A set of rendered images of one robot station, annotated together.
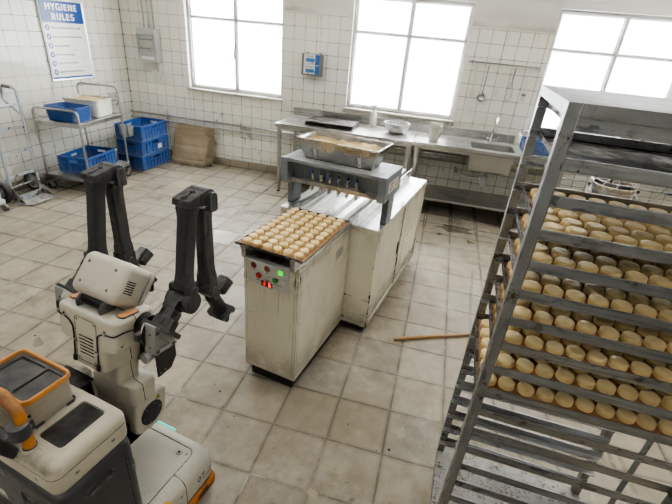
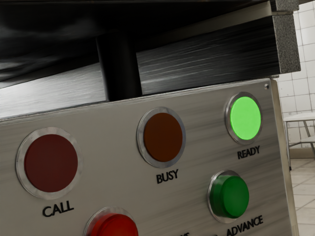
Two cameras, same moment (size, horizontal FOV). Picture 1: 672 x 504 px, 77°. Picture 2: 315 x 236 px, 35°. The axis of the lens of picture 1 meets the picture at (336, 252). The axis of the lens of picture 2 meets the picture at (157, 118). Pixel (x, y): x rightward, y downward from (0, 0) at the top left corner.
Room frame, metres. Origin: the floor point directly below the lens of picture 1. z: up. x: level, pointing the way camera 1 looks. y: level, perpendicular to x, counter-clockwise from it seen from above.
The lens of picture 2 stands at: (1.69, 0.63, 0.84)
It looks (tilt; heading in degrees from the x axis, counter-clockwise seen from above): 3 degrees down; 300
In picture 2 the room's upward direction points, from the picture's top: 9 degrees counter-clockwise
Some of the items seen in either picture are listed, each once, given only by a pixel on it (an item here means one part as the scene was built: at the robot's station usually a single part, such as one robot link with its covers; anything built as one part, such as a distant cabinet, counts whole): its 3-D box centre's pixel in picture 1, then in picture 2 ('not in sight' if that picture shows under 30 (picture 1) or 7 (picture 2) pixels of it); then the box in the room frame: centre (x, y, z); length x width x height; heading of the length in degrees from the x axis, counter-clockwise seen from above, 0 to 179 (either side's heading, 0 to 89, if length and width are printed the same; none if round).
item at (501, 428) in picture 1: (522, 434); not in sight; (1.30, -0.89, 0.42); 0.64 x 0.03 x 0.03; 75
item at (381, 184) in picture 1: (340, 186); not in sight; (2.67, 0.01, 1.01); 0.72 x 0.33 x 0.34; 68
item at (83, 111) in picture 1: (68, 112); not in sight; (4.76, 3.13, 0.88); 0.40 x 0.30 x 0.16; 81
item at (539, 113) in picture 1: (480, 311); not in sight; (1.40, -0.60, 0.97); 0.03 x 0.03 x 1.70; 75
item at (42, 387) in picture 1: (27, 387); not in sight; (0.91, 0.90, 0.87); 0.23 x 0.15 x 0.11; 68
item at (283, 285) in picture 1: (268, 274); (156, 199); (1.86, 0.34, 0.77); 0.24 x 0.04 x 0.14; 68
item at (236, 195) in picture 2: not in sight; (228, 196); (1.83, 0.30, 0.76); 0.03 x 0.02 x 0.03; 68
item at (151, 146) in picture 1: (143, 143); not in sight; (5.87, 2.86, 0.30); 0.60 x 0.40 x 0.20; 168
